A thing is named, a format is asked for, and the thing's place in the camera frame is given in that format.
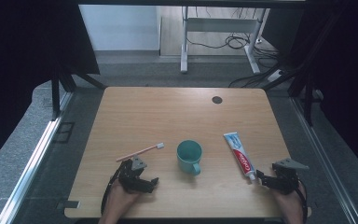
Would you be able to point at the white desk frame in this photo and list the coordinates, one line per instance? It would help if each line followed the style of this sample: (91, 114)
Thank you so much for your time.
(184, 46)

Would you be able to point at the pink toothbrush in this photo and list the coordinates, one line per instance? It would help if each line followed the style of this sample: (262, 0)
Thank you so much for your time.
(140, 152)

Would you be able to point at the white toothpaste tube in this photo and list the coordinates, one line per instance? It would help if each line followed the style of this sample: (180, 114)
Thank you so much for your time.
(239, 154)

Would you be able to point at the aluminium rail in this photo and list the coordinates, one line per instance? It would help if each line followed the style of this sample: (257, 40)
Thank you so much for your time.
(34, 161)
(326, 161)

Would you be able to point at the black curtain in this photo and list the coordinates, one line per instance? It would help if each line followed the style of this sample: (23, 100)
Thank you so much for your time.
(348, 77)
(24, 62)

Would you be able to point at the teal cup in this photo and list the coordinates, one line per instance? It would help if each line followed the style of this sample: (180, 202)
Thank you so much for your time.
(189, 158)

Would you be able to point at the white power strip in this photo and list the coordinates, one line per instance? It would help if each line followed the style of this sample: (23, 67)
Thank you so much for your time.
(275, 75)

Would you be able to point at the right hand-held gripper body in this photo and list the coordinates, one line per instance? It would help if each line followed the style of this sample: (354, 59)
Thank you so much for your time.
(286, 179)

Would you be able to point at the black table bracket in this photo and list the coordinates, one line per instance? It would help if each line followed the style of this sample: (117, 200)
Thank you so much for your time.
(70, 204)

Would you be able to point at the dark floor hatch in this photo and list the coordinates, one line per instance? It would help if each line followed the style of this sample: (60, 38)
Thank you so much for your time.
(64, 132)

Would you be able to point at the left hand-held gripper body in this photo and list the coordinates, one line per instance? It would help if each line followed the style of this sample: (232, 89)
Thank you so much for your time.
(130, 177)

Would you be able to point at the black metal stand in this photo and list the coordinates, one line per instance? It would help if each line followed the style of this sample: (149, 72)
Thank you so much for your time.
(307, 102)
(55, 93)

